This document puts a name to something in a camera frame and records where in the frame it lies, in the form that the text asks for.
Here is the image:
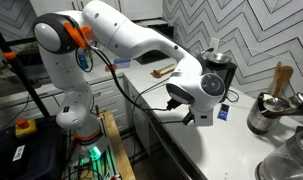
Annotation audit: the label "dark brown wooden spoon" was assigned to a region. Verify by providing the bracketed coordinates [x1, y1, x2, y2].
[152, 68, 175, 79]

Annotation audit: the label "light wooden slotted spatula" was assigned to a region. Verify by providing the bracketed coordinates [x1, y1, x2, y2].
[150, 63, 176, 75]

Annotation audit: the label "white lower cabinets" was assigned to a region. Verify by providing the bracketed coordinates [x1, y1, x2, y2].
[0, 74, 132, 138]

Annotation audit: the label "blue lid plastic container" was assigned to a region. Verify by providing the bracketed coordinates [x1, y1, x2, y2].
[113, 58, 132, 69]

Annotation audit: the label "small red object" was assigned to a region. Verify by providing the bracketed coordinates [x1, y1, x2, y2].
[104, 64, 118, 73]

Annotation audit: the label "grey dishwasher front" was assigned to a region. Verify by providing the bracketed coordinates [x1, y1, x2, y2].
[145, 109, 205, 180]

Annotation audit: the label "black countertop appliance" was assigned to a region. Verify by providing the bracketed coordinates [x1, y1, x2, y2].
[134, 19, 175, 66]

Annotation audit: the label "wooden board platform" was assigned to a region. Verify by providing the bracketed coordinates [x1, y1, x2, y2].
[102, 110, 137, 180]

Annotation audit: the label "small blue packet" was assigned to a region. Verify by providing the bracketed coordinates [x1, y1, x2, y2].
[216, 102, 231, 122]

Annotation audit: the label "steel utensil holder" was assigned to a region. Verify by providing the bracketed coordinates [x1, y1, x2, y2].
[246, 93, 284, 136]

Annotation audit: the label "metal ladle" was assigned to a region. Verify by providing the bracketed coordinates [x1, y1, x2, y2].
[262, 96, 290, 113]

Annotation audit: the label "wooden spoon narrow head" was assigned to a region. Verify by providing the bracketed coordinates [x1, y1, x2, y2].
[270, 60, 283, 96]

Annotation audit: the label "red emergency stop button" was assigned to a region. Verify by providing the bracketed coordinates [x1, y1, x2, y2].
[14, 118, 38, 139]

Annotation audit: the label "black stand pole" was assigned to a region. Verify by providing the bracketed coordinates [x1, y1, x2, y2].
[0, 18, 52, 118]

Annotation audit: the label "wooden spoon round head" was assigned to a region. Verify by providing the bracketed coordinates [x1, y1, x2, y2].
[273, 65, 294, 98]

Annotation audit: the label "large black equipment case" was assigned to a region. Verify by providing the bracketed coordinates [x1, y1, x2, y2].
[0, 116, 67, 180]

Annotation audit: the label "orange clamp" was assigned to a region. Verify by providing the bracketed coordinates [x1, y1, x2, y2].
[2, 50, 18, 61]

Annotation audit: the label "long black power cable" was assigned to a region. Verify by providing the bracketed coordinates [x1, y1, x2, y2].
[130, 78, 172, 161]

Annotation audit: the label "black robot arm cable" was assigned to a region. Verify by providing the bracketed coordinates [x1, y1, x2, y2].
[75, 44, 187, 125]

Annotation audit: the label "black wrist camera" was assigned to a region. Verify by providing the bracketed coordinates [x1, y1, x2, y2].
[182, 110, 195, 126]

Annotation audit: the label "black coffee machine cord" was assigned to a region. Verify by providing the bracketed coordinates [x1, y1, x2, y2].
[224, 89, 240, 104]

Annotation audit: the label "robot mount frame green light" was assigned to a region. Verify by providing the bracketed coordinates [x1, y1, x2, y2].
[62, 113, 122, 180]

